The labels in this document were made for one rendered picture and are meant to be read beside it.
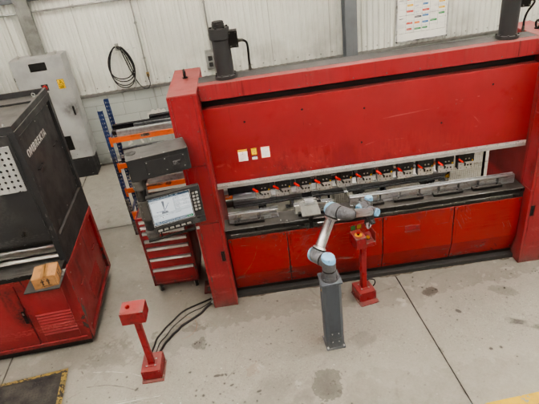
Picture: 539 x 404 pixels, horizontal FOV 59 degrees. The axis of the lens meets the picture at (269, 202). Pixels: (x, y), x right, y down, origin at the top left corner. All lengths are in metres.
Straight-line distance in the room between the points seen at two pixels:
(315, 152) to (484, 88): 1.61
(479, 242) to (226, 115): 2.97
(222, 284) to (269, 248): 0.60
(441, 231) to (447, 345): 1.19
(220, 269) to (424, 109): 2.47
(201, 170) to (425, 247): 2.48
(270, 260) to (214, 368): 1.19
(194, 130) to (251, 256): 1.49
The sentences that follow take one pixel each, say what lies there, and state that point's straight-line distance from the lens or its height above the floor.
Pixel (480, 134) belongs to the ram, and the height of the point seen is 1.47.
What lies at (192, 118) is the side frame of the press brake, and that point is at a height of 2.10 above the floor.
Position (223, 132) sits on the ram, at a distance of 4.35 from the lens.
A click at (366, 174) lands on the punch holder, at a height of 1.22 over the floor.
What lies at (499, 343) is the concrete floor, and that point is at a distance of 4.84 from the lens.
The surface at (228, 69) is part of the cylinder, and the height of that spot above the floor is 2.38.
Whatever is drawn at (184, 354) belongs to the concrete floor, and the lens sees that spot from 4.83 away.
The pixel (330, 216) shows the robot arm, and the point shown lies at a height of 1.26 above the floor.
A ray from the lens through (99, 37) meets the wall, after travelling 8.40.
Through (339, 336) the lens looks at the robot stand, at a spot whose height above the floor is 0.15.
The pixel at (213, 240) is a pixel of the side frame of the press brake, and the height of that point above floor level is 0.86.
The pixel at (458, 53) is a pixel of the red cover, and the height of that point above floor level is 2.27.
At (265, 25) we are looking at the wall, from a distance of 8.34.
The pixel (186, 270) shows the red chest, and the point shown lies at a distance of 5.34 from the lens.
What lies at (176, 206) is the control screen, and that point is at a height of 1.46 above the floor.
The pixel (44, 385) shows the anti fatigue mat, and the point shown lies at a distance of 5.14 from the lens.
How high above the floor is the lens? 3.44
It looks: 30 degrees down
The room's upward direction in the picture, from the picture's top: 8 degrees counter-clockwise
